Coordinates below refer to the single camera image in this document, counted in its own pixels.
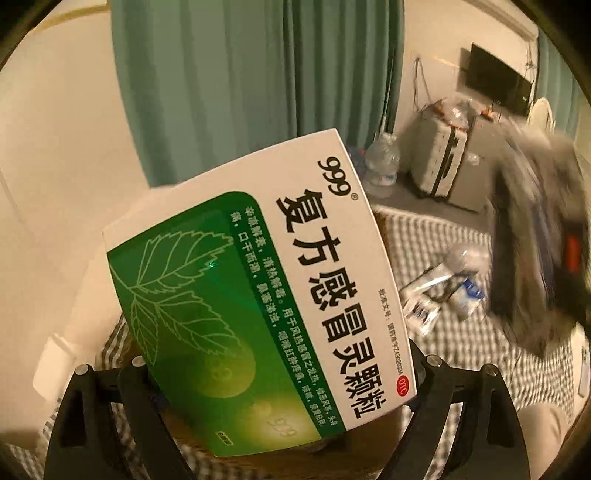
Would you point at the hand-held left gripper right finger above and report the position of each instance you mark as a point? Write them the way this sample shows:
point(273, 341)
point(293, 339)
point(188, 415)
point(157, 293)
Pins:
point(434, 406)

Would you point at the white chair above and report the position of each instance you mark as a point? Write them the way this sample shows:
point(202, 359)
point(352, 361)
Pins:
point(541, 110)

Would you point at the crumpled clear plastic wrap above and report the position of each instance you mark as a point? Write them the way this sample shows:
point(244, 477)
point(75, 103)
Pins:
point(464, 256)

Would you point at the blue white packet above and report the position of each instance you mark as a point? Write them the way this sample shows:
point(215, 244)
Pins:
point(468, 293)

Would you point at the large clear water bottle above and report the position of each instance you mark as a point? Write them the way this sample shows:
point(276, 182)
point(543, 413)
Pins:
point(382, 166)

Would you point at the crushed clear plastic bottle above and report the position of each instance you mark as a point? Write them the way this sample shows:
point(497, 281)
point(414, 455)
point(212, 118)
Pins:
point(356, 157)

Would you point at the green curtain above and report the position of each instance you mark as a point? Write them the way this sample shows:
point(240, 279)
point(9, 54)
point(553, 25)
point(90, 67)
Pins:
point(561, 87)
point(207, 69)

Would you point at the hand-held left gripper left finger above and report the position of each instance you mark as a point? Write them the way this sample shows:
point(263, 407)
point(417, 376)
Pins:
point(138, 406)

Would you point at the white suitcase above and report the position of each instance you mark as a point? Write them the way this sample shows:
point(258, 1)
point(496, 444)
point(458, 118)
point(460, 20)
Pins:
point(434, 157)

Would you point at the green white medicine box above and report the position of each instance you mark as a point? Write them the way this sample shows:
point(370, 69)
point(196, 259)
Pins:
point(231, 300)

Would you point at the silver foil packets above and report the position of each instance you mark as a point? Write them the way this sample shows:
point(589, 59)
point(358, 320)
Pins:
point(425, 300)

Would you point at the pile of plastic bags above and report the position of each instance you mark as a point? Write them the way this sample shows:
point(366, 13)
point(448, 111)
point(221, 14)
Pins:
point(457, 110)

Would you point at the black television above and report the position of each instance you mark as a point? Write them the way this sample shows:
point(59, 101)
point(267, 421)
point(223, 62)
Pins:
point(496, 78)

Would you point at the grey cabinet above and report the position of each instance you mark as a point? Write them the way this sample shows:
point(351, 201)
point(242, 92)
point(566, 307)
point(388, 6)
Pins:
point(475, 175)

